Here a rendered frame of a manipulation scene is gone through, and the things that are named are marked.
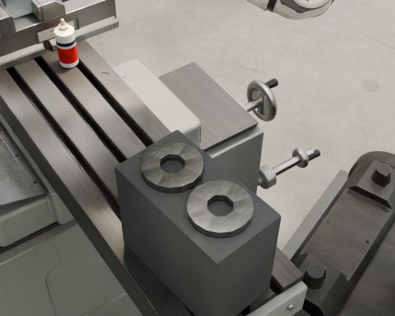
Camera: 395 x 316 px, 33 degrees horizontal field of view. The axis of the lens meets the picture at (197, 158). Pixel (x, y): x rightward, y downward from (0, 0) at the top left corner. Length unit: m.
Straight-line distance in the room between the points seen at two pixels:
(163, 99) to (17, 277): 0.49
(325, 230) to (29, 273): 0.67
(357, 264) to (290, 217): 0.83
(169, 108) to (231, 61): 1.47
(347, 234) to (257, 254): 0.68
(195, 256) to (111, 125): 0.47
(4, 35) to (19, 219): 0.38
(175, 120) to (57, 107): 0.27
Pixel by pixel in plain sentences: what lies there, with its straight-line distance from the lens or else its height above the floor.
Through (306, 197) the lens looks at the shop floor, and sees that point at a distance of 2.40.
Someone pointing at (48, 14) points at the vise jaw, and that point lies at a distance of 1.43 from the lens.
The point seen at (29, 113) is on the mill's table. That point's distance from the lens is 1.33.
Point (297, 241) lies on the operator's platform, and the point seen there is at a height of 0.40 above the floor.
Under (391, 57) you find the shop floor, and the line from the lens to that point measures 3.06.
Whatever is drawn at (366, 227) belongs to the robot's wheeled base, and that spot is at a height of 0.59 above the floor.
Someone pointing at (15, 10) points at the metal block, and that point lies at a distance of 1.44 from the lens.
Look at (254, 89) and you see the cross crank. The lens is 1.77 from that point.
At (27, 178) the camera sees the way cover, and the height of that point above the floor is 0.87.
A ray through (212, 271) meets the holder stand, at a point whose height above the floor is 1.10.
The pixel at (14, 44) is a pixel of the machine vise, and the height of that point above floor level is 0.98.
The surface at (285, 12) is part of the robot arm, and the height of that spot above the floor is 1.18.
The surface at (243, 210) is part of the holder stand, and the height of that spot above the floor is 1.14.
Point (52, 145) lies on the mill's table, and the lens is 1.26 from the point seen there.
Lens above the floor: 1.83
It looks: 47 degrees down
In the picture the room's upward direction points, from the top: 1 degrees clockwise
